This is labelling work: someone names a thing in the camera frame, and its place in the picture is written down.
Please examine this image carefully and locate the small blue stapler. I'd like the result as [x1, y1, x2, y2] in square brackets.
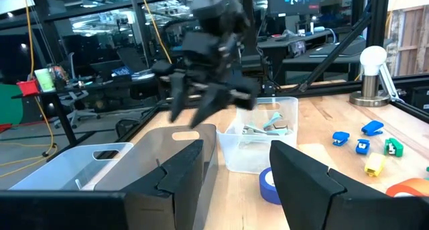
[355, 138, 371, 156]
[332, 131, 351, 147]
[361, 119, 385, 137]

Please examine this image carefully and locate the wooden panel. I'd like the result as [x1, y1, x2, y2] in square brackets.
[385, 5, 429, 76]

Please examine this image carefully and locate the orange tape roll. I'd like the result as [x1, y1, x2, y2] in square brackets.
[385, 177, 429, 198]

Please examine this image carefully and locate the small green stapler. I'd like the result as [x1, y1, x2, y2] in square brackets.
[383, 137, 404, 158]

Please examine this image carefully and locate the yellow cable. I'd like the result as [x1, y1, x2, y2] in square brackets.
[138, 0, 173, 64]
[0, 0, 56, 177]

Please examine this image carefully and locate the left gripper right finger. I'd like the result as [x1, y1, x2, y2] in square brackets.
[269, 139, 429, 230]

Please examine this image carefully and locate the small yellow stapler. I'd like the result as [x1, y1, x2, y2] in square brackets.
[363, 152, 387, 178]

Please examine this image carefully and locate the pale grey staple remover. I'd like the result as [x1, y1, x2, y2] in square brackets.
[241, 122, 269, 136]

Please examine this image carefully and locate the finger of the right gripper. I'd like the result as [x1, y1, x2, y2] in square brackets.
[189, 82, 235, 129]
[168, 71, 188, 123]

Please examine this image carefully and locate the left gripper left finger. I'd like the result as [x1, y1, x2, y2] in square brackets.
[0, 139, 205, 230]

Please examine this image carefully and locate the red plastic bin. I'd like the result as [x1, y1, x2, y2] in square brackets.
[15, 79, 40, 97]

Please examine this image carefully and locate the brass lamp with white bulb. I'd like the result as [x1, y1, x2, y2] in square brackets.
[349, 44, 391, 107]

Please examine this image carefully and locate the black office desk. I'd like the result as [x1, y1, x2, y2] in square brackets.
[257, 28, 369, 87]

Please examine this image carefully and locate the smoky grey plastic bin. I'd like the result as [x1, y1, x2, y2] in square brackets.
[82, 123, 219, 230]

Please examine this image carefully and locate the silver metal bracket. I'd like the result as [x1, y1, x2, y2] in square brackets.
[378, 62, 406, 104]

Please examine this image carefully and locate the clear plastic bag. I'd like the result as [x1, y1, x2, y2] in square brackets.
[216, 96, 300, 175]

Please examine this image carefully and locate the computer monitor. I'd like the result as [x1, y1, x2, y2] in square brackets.
[267, 0, 322, 17]

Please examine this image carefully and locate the clear plastic bin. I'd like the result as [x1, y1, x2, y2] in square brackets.
[9, 141, 135, 191]

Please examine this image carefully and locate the grey office chair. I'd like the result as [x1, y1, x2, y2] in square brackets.
[52, 52, 101, 129]

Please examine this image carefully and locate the blue tape roll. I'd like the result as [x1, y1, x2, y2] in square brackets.
[258, 166, 282, 206]

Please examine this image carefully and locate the green round object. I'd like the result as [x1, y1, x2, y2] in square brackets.
[0, 83, 24, 126]

